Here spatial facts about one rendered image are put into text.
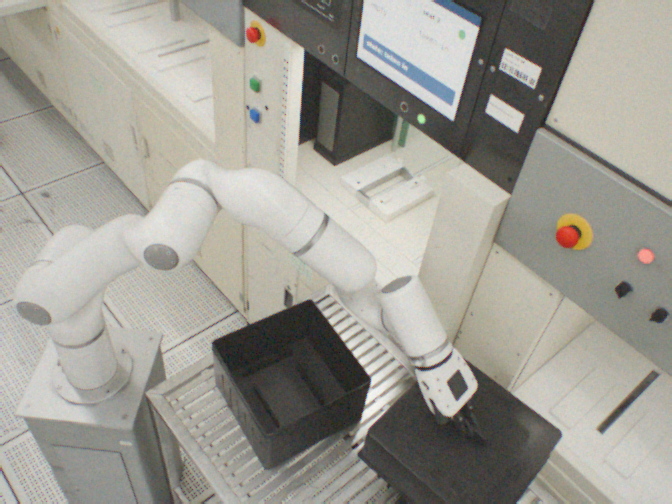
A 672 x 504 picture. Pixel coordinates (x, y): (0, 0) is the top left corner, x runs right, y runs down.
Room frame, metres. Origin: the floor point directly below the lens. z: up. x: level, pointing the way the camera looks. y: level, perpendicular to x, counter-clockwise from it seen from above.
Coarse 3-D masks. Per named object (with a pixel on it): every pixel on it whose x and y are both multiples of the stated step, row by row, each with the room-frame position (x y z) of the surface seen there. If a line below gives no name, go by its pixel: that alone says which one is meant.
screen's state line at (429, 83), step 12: (372, 48) 1.21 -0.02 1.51; (384, 48) 1.19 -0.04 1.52; (384, 60) 1.19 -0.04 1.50; (396, 60) 1.17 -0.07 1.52; (408, 72) 1.14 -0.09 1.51; (420, 72) 1.12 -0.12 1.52; (420, 84) 1.12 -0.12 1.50; (432, 84) 1.10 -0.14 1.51; (444, 84) 1.08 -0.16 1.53; (444, 96) 1.07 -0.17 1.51
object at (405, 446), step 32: (416, 384) 0.72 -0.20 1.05; (480, 384) 0.74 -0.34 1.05; (384, 416) 0.63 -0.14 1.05; (416, 416) 0.64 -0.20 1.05; (480, 416) 0.66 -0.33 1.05; (512, 416) 0.67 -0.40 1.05; (384, 448) 0.57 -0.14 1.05; (416, 448) 0.58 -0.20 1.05; (448, 448) 0.58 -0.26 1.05; (480, 448) 0.59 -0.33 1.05; (512, 448) 0.60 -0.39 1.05; (544, 448) 0.61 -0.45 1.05; (384, 480) 0.55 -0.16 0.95; (416, 480) 0.52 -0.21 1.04; (448, 480) 0.52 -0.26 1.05; (480, 480) 0.53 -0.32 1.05; (512, 480) 0.54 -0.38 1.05
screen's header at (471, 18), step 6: (432, 0) 1.13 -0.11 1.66; (438, 0) 1.12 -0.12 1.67; (444, 0) 1.11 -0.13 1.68; (444, 6) 1.11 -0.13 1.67; (450, 6) 1.10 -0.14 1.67; (456, 6) 1.09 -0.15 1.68; (456, 12) 1.09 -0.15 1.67; (462, 12) 1.08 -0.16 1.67; (468, 12) 1.07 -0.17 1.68; (462, 18) 1.08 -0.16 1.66; (468, 18) 1.07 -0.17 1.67; (474, 18) 1.06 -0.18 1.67; (480, 18) 1.05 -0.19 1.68; (474, 24) 1.06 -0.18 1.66
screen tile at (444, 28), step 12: (420, 12) 1.14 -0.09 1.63; (432, 12) 1.12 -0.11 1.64; (420, 24) 1.14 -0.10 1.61; (432, 24) 1.12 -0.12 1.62; (444, 24) 1.10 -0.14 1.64; (456, 24) 1.08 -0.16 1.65; (444, 36) 1.10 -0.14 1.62; (468, 36) 1.06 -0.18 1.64; (420, 48) 1.13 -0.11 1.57; (432, 48) 1.11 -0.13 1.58; (456, 48) 1.07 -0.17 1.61; (420, 60) 1.12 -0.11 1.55; (432, 60) 1.11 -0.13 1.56; (444, 60) 1.09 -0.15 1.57; (456, 60) 1.07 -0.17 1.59; (444, 72) 1.08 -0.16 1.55; (456, 72) 1.06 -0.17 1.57; (456, 84) 1.06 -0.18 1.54
